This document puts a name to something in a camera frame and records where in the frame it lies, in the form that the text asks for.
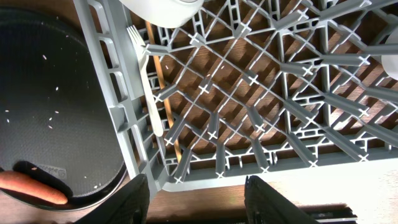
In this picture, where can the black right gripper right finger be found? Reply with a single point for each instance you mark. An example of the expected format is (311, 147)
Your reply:
(265, 205)

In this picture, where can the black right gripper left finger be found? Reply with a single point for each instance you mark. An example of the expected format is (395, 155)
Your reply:
(129, 205)

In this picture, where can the white plastic fork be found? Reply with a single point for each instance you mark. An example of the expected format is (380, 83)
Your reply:
(142, 58)

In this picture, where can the wooden chopstick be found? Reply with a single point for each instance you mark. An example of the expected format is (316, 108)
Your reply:
(160, 75)

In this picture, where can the grey-white plate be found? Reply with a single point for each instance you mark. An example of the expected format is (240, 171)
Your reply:
(164, 13)

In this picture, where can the cream white cup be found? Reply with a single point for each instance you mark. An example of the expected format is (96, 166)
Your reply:
(389, 62)

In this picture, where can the grey dishwasher rack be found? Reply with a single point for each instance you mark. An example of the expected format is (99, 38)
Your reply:
(255, 88)

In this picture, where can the round black tray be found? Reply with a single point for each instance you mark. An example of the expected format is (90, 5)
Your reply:
(55, 125)

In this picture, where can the orange carrot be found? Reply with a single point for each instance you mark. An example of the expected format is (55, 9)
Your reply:
(19, 182)

